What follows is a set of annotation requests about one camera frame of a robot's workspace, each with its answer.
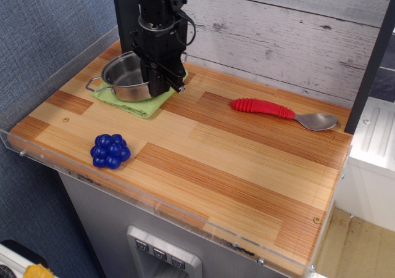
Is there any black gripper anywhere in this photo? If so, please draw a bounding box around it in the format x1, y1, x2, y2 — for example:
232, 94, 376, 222
138, 18, 188, 97

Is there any stainless steel pot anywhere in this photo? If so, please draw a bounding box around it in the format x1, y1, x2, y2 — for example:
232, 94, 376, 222
85, 50, 188, 103

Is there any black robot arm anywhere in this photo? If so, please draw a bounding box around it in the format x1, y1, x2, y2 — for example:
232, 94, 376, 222
130, 0, 189, 97

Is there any green cloth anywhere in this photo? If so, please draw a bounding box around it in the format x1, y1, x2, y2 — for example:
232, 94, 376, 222
91, 88, 176, 119

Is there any blue toy grape cluster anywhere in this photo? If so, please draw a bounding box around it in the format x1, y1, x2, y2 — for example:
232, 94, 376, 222
90, 134, 131, 170

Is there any grey toy fridge cabinet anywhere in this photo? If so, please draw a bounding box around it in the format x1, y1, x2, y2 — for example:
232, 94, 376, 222
57, 170, 297, 278

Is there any silver dispenser button panel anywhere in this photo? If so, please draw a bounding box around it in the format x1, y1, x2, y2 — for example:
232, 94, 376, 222
127, 225, 203, 277

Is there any yellow black object corner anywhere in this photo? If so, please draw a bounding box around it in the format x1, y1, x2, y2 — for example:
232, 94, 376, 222
1, 240, 56, 277

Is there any white toy sink counter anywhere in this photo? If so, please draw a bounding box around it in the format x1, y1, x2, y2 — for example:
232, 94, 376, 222
335, 97, 394, 231

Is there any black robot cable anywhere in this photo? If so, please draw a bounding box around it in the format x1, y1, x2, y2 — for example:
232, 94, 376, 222
177, 11, 197, 47

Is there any dark left frame post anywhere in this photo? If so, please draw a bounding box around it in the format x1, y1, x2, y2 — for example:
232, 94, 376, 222
114, 0, 143, 59

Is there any dark frame post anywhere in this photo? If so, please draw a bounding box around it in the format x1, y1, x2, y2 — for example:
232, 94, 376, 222
114, 0, 143, 59
344, 0, 394, 134

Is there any red handled metal spoon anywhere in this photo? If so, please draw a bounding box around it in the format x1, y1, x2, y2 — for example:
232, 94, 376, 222
230, 98, 338, 131

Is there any dark right frame post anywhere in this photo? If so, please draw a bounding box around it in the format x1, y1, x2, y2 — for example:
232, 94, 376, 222
344, 0, 394, 134

